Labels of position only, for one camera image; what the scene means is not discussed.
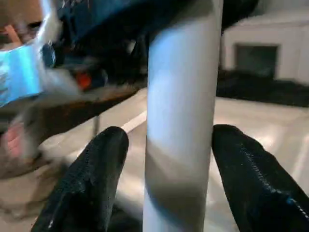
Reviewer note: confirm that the white plastic table top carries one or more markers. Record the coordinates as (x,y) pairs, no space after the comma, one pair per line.
(270,130)

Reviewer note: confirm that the white plastic table leg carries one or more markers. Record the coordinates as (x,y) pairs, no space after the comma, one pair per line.
(181,125)

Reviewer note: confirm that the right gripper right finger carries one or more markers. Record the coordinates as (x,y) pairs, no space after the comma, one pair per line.
(260,188)

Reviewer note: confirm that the white glass-door cabinet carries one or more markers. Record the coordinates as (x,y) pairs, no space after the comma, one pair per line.
(265,48)

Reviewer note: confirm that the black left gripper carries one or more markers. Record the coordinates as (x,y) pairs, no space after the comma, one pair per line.
(96,63)

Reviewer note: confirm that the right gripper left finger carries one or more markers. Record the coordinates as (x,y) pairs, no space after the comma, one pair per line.
(87,188)

